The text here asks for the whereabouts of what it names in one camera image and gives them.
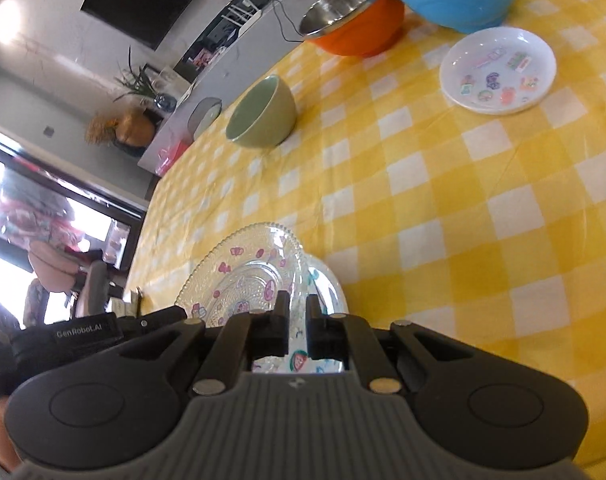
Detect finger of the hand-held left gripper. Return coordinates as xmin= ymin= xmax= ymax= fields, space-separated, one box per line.
xmin=117 ymin=306 xmax=190 ymax=342

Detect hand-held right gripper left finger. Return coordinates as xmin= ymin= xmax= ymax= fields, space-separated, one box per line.
xmin=108 ymin=291 xmax=290 ymax=396

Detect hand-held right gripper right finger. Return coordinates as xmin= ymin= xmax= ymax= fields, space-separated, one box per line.
xmin=306 ymin=295 xmax=484 ymax=396

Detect white plate colourful print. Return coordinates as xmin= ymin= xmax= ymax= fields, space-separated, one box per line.
xmin=289 ymin=254 xmax=350 ymax=377

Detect clear glass plate pink print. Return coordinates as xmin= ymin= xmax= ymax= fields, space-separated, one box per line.
xmin=174 ymin=222 xmax=310 ymax=376

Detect green ceramic bowl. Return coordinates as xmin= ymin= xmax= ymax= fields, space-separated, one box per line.
xmin=225 ymin=74 xmax=298 ymax=149

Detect orange steel bowl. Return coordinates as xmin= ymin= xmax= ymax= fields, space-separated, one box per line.
xmin=299 ymin=0 xmax=406 ymax=57

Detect white plate sticker print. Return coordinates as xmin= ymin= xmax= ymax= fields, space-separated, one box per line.
xmin=439 ymin=27 xmax=557 ymax=116

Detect person's left hand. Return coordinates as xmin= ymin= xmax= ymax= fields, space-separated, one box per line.
xmin=0 ymin=399 xmax=20 ymax=467

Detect paper booklet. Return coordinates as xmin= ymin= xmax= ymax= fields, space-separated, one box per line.
xmin=110 ymin=287 xmax=144 ymax=318

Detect grey office chair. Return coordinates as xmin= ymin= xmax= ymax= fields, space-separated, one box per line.
xmin=73 ymin=260 xmax=118 ymax=316

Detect floral hanging cloth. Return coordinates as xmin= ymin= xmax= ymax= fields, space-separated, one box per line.
xmin=0 ymin=170 xmax=84 ymax=251

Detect dark framed glass door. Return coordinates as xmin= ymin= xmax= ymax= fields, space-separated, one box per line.
xmin=0 ymin=130 xmax=148 ymax=321

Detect yellow checkered tablecloth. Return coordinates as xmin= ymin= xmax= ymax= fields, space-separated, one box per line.
xmin=125 ymin=0 xmax=606 ymax=467

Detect pink bag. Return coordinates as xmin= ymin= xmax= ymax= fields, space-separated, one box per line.
xmin=155 ymin=137 xmax=188 ymax=173

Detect orange round vase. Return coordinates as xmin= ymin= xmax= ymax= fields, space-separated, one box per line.
xmin=115 ymin=110 xmax=156 ymax=146

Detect dried yellow flowers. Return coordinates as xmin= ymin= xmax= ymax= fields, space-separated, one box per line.
xmin=85 ymin=115 xmax=118 ymax=143

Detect oval grey table mirror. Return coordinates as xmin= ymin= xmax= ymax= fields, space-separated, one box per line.
xmin=188 ymin=96 xmax=224 ymax=136

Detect green potted plant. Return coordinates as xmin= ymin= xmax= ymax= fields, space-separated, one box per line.
xmin=114 ymin=46 xmax=158 ymax=103

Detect white low cabinet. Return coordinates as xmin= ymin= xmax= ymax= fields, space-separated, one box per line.
xmin=138 ymin=0 xmax=398 ymax=178

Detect white picture frame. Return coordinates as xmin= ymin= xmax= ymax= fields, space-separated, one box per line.
xmin=155 ymin=65 xmax=181 ymax=93

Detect black cable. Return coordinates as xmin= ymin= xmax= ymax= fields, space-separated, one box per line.
xmin=273 ymin=0 xmax=306 ymax=43

